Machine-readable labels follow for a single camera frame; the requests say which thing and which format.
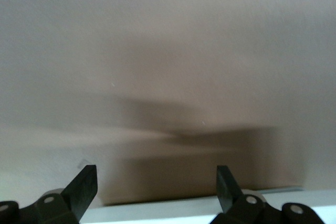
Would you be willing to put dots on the brown table mat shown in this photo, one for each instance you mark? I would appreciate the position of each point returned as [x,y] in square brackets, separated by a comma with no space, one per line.
[168,37]

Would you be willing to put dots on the white drawer cabinet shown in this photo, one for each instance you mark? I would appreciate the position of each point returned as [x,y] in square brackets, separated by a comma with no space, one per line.
[157,213]

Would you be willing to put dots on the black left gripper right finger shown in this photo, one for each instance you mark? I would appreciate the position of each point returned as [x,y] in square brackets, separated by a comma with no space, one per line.
[228,195]

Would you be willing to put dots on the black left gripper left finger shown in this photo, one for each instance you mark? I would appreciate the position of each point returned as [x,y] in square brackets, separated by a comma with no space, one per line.
[78,195]

